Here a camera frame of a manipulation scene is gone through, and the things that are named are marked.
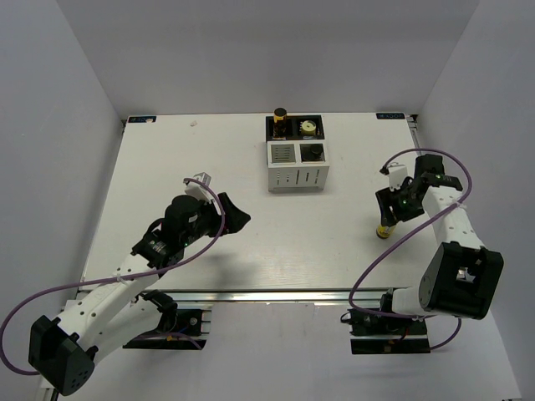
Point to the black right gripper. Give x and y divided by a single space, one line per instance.
386 199

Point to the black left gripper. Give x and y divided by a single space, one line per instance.
235 219

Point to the yellow label dark cap bottle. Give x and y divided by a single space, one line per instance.
384 232

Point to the small brown spice bottle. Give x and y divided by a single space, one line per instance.
312 153

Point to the tall yellow label bottle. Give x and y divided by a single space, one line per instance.
279 122

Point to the white lidded cream jar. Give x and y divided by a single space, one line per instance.
308 128

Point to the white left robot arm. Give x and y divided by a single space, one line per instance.
66 349

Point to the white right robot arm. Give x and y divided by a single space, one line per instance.
462 276

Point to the white slotted organizer rack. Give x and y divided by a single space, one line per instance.
287 171

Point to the blue right corner label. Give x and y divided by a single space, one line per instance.
389 115

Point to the blue corner label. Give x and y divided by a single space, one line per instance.
389 115
141 119

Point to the black organizer rack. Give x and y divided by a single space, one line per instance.
293 128

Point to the blue left corner label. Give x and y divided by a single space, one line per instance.
141 119

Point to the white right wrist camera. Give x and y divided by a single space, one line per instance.
396 174

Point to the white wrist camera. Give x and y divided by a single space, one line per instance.
197 188
396 174

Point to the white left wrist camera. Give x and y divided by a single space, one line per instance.
197 188

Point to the aluminium front table rail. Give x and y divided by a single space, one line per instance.
320 296

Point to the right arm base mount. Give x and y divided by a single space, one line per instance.
375 335

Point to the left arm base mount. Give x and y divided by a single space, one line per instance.
177 329

